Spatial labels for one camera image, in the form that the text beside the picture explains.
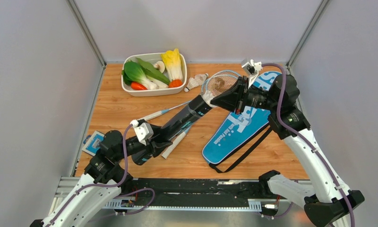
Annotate blue racket lower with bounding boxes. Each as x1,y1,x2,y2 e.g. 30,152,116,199
162,70,241,159

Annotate blue racket bag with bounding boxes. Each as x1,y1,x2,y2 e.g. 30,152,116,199
202,70,282,174

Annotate green bok choy toy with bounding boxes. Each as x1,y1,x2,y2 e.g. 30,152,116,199
122,61,158,90

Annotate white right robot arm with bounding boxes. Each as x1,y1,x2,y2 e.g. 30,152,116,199
205,74,364,227

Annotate blue racket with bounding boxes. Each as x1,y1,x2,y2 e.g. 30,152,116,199
162,70,241,159
140,70,240,121

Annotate white shuttlecock table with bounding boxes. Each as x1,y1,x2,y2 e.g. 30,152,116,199
201,91,216,108

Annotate red pepper toy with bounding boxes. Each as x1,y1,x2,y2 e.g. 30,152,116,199
130,82,147,90

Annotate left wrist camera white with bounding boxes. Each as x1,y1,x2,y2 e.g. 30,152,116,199
130,119,154,145

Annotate orange carrot toy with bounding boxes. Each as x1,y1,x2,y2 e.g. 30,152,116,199
168,79,183,88

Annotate beige mushroom toy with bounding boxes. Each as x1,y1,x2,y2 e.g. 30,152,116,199
153,61,165,73

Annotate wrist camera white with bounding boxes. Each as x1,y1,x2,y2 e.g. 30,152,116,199
130,119,154,145
241,59,263,87

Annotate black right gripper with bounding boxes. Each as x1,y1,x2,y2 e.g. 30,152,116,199
210,75,279,115

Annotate yellow cabbage toy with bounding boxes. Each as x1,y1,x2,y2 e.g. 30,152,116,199
161,48,183,81

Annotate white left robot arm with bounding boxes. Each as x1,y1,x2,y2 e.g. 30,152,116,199
31,120,172,227

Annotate white rectangular tray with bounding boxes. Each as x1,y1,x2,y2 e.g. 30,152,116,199
121,49,187,96

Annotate blue racket upper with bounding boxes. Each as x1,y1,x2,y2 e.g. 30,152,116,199
140,70,240,121

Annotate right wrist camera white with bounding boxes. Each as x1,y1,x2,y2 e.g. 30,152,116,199
241,59,263,87

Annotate black shuttlecock tube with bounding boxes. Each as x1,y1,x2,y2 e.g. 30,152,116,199
132,95,212,166

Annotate blue book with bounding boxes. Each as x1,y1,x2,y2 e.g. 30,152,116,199
81,131,104,156

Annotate green leaf vegetable toy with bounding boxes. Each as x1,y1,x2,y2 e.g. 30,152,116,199
136,58,170,87

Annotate white shuttlecock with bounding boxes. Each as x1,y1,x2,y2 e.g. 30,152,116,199
193,73,208,86
184,78,198,92

